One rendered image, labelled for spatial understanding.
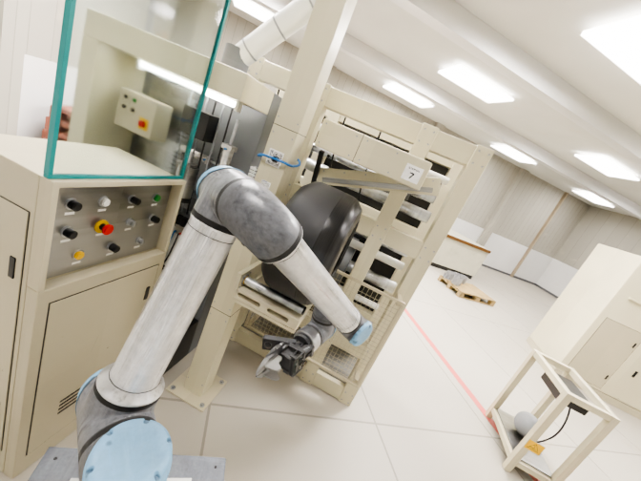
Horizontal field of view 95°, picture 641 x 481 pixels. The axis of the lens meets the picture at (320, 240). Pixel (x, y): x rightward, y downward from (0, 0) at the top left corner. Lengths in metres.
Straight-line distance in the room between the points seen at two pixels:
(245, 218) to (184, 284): 0.23
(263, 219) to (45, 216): 0.75
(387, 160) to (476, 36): 3.16
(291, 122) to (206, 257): 0.91
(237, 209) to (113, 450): 0.53
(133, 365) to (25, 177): 0.65
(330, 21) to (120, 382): 1.43
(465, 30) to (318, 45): 3.20
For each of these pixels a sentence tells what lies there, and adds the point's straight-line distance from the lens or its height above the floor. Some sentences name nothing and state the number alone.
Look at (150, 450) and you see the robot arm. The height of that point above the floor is 0.97.
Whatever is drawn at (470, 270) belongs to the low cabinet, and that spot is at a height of 0.24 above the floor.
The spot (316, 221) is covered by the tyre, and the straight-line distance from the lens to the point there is 1.23.
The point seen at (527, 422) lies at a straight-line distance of 3.33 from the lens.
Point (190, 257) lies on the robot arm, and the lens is 0.69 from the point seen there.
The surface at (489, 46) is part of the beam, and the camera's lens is 4.70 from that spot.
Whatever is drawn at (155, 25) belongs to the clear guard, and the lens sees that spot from 1.24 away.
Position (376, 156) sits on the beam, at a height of 1.71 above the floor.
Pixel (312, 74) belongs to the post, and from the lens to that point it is 1.46.
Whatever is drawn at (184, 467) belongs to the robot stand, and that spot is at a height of 0.60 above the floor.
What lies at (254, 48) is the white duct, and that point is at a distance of 1.93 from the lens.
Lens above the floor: 1.64
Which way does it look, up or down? 16 degrees down
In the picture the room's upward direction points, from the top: 24 degrees clockwise
